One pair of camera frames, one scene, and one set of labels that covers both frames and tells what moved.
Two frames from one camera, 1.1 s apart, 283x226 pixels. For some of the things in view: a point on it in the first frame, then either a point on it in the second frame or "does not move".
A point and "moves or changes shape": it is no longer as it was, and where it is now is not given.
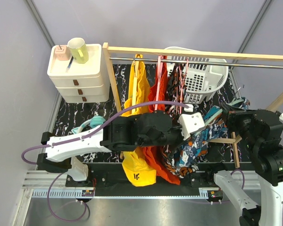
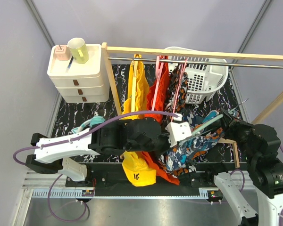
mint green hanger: (232, 102) to (222, 116)
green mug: (79, 49) does not move
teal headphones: (94, 122) does not move
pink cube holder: (62, 52) does not move
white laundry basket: (202, 80) does not move
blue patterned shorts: (195, 146) moves or changes shape
